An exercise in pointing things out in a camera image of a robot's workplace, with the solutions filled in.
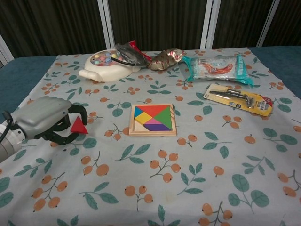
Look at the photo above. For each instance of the red wooden tangram triangle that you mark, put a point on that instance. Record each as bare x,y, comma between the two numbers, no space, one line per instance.
152,110

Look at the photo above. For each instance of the yellow wooden tangram square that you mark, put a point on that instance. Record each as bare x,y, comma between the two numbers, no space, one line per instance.
143,117

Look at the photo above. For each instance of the red snack bar wrapper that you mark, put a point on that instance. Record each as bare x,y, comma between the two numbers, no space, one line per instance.
134,45

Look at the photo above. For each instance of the gold foil snack bag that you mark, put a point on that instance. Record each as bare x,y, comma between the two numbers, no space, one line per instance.
164,61

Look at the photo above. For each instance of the razor in yellow blister pack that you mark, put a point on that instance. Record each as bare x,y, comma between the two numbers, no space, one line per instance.
237,100

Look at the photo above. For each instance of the purple wooden tangram parallelogram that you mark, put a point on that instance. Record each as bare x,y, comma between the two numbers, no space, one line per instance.
157,127

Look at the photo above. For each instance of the teal and clear snack package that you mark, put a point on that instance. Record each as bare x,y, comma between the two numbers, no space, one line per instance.
216,68

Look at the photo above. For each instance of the left black and grey robot hand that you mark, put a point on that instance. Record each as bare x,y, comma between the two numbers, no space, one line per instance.
40,115

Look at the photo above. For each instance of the dark folding partition screen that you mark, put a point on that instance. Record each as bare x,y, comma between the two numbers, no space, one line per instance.
152,23

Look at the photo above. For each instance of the floral patterned tablecloth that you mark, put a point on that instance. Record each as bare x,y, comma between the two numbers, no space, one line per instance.
150,176

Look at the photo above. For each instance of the pink wooden tangram triangle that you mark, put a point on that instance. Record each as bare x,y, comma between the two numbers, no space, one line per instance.
154,121

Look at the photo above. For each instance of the blue wooden tangram triangle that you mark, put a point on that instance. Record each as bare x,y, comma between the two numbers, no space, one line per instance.
137,113

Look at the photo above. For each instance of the wooden tangram tray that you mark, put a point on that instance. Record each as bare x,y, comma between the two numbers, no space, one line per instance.
152,133

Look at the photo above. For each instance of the medium red triangle tangram piece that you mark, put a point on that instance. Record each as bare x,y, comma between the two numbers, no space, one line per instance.
78,128

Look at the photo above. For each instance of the green wooden tangram triangle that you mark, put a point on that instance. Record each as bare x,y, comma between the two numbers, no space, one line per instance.
164,118

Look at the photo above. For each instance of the white fishing game toy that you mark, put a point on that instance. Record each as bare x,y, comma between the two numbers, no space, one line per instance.
105,70

